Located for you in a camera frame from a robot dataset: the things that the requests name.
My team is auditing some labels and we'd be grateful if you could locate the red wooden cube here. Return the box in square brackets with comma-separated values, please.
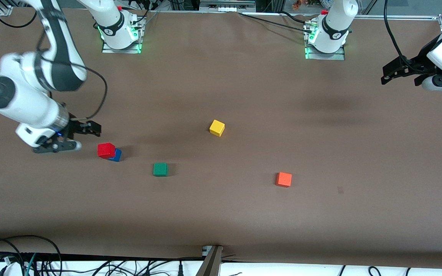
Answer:
[97, 143, 116, 159]

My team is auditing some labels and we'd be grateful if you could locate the yellow wooden cube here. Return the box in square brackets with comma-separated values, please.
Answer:
[209, 119, 225, 137]

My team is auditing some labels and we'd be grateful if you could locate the orange wooden cube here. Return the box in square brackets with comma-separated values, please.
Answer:
[275, 172, 293, 188]

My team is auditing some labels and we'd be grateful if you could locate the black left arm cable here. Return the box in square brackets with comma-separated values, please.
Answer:
[383, 0, 413, 67]

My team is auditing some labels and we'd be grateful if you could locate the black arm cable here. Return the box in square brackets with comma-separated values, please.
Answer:
[0, 0, 108, 121]
[383, 0, 413, 67]

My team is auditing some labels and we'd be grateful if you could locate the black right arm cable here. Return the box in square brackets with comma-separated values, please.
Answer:
[0, 0, 108, 121]

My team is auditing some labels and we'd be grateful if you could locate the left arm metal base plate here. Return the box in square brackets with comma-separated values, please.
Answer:
[304, 19, 346, 61]

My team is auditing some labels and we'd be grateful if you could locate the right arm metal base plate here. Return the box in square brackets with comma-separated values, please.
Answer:
[101, 15, 145, 54]

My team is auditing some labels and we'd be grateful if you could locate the black looped floor cable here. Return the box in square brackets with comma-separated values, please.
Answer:
[0, 235, 63, 276]

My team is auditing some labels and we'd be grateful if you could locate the black base supply cable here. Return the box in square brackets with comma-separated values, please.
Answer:
[238, 11, 313, 34]

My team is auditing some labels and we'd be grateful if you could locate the green floor cable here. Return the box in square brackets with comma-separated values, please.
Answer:
[23, 253, 37, 276]

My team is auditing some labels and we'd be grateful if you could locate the aluminium frame profile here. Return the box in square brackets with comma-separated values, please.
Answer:
[199, 0, 257, 13]

